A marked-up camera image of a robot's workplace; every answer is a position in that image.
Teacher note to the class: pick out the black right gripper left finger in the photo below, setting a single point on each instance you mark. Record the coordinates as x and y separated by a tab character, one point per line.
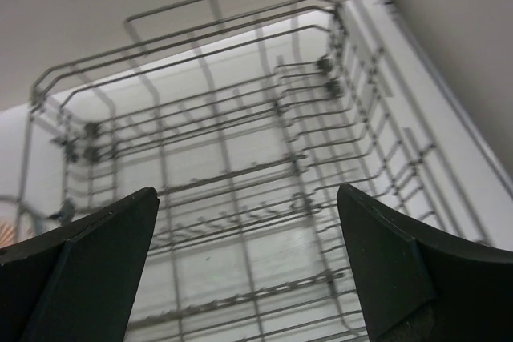
78	282

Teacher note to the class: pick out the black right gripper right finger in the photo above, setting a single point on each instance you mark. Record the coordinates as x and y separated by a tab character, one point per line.
417	283

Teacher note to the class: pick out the white plate orange sunburst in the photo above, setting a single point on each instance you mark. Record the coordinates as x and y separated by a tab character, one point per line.
12	226

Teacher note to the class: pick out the grey wire dish rack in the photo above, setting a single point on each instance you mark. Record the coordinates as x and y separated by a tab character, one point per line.
246	127

